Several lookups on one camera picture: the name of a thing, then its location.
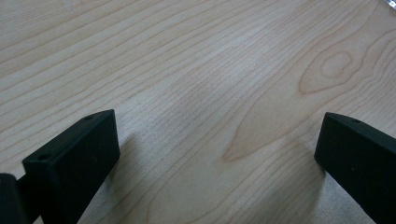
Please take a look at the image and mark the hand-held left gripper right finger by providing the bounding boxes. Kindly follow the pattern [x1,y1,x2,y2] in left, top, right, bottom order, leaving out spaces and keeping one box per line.
[314,112,396,224]

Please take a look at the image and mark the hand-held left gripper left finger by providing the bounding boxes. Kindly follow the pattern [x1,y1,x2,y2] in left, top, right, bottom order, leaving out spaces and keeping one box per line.
[21,109,121,224]

